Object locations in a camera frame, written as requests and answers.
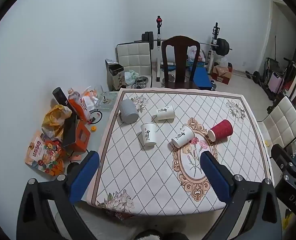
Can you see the grey cup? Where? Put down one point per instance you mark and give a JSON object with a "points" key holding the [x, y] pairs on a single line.
{"points": [[128, 111]]}

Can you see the glass ashtray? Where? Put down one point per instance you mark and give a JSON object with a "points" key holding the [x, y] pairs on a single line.
{"points": [[106, 100]]}

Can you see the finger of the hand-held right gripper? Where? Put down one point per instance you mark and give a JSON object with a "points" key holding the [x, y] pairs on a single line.
{"points": [[281, 156]]}

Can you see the orange bottle cap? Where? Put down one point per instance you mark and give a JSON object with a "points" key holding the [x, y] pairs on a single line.
{"points": [[93, 128]]}

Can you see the pink suitcase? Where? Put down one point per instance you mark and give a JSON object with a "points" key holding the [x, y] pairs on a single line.
{"points": [[276, 82]]}

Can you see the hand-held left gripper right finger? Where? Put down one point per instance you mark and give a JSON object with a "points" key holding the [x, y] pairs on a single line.
{"points": [[215, 178]]}

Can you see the orange snack packet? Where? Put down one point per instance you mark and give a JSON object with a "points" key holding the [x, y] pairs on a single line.
{"points": [[44, 156]]}

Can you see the metal bowl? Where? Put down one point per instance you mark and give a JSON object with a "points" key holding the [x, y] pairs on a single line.
{"points": [[141, 81]]}

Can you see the white and orange plastic bag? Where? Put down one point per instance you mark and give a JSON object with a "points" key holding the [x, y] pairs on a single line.
{"points": [[90, 97]]}

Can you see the black folded scooter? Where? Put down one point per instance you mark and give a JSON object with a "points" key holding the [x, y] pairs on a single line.
{"points": [[288, 72]]}

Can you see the red ribbed paper cup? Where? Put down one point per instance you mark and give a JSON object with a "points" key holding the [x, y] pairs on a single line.
{"points": [[220, 130]]}

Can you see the black cylinder bottle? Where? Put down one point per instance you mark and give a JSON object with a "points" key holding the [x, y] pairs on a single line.
{"points": [[60, 96]]}

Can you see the black dumbbell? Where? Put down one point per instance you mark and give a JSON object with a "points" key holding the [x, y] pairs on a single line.
{"points": [[253, 75]]}

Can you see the white padded chair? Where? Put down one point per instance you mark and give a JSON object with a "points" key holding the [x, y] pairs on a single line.
{"points": [[134, 57], [284, 123]]}

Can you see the floral patterned table mat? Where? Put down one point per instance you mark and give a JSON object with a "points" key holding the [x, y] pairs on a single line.
{"points": [[143, 180]]}

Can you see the yellow plastic bag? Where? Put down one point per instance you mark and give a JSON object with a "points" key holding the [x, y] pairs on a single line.
{"points": [[55, 120]]}

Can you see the clear plastic bag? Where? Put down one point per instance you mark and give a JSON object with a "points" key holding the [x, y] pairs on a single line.
{"points": [[223, 61]]}

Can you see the orange drink bottle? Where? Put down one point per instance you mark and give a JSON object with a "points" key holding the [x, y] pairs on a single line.
{"points": [[76, 103]]}

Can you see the white weight bench rack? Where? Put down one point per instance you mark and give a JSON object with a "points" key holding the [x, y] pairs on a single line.
{"points": [[158, 55]]}

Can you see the blue bench pad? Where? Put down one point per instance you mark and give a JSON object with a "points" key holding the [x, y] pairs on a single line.
{"points": [[201, 78]]}

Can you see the orange box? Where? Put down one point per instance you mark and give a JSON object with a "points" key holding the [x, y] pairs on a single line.
{"points": [[76, 135]]}

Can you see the pale green cloth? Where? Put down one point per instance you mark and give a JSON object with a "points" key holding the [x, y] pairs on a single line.
{"points": [[130, 76]]}

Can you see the white paper cup black print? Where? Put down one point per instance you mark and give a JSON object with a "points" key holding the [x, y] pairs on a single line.
{"points": [[183, 136], [148, 135], [166, 112]]}

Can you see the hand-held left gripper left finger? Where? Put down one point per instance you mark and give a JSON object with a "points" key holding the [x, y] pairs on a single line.
{"points": [[84, 177]]}

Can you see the black barbell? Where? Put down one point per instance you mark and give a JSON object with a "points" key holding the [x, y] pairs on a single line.
{"points": [[223, 47]]}

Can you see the cardboard box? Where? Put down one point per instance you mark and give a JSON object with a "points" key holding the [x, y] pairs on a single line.
{"points": [[221, 74]]}

